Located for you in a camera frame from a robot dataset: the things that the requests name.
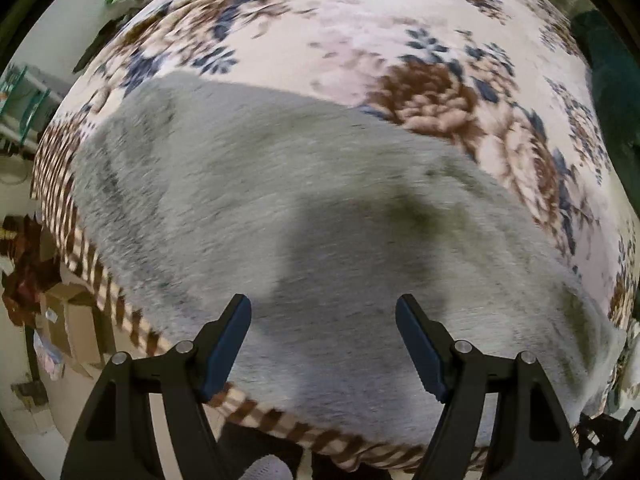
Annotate grey fleece pants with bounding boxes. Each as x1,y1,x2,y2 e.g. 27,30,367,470
72,73,624,445

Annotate brown cardboard box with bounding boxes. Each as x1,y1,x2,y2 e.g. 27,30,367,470
40,283,115,368

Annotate teal shelf rack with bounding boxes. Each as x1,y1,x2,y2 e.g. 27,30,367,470
1,63,70,158

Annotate dark green blanket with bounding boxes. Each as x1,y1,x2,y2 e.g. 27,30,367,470
570,10,639,203

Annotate floral bed quilt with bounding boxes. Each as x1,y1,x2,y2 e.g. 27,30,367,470
32,0,639,479

